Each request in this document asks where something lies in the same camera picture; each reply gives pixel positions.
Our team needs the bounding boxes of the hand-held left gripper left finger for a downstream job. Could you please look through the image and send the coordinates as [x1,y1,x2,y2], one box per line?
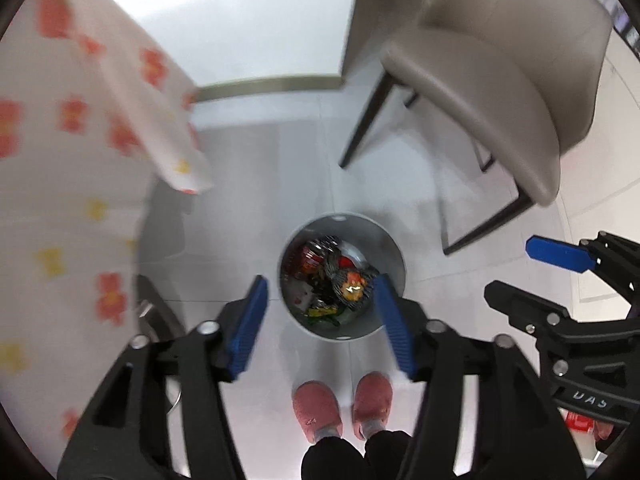
[57,274,269,480]

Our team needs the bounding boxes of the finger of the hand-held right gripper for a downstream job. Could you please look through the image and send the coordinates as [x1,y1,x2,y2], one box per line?
[525,231,640,321]
[484,280,640,356]

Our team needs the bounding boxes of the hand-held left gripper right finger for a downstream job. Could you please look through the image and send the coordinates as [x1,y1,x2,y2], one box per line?
[372,274,586,480]

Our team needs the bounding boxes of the dark tassel bundle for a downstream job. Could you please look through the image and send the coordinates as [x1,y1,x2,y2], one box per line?
[325,255,377,312]

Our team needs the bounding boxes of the grey round bin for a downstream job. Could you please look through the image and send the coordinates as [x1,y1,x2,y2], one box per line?
[277,214,406,342]

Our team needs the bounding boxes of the pink slipper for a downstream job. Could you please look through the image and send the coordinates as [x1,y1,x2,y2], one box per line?
[292,381,344,444]
[352,371,394,441]

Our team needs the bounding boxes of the black pants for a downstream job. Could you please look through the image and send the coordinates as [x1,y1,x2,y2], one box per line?
[301,429,412,480]

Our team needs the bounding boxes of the taupe dining chair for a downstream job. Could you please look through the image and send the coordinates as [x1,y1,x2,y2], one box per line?
[340,0,613,256]

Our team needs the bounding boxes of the floral strawberry tablecloth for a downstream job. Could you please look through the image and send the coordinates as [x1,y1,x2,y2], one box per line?
[0,0,213,461]

